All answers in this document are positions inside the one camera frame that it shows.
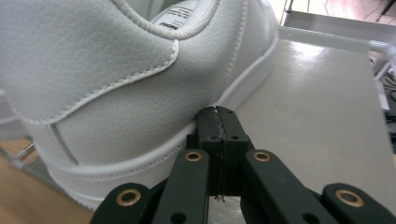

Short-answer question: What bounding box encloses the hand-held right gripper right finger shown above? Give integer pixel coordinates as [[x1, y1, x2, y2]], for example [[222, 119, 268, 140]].
[[216, 105, 250, 198]]

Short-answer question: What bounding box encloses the white leather sneaker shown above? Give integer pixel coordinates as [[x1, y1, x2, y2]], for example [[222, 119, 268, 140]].
[[0, 0, 280, 213]]

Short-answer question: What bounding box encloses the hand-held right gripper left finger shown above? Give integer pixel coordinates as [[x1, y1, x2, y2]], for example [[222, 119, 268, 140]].
[[186, 105, 226, 198]]

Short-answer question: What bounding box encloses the metal two-tier shoe rack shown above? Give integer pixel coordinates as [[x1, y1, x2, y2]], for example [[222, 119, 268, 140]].
[[0, 25, 396, 224]]

